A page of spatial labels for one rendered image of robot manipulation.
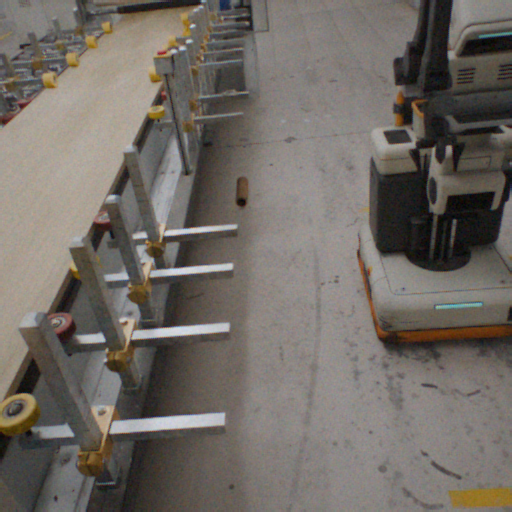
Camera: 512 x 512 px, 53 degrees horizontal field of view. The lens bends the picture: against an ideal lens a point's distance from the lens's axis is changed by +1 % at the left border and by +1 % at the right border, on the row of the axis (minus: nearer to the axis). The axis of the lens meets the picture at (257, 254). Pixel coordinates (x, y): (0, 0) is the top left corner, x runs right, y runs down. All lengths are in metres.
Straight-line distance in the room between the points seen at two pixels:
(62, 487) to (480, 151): 1.62
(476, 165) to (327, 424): 1.10
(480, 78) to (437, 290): 0.86
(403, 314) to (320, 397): 0.48
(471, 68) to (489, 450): 1.30
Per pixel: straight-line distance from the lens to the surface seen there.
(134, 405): 1.36
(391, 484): 1.98
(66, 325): 1.32
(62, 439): 1.21
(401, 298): 2.19
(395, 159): 2.17
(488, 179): 1.97
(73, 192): 1.96
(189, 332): 1.27
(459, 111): 1.84
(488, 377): 2.33
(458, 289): 2.26
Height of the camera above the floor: 1.70
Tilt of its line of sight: 35 degrees down
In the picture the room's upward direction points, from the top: 8 degrees counter-clockwise
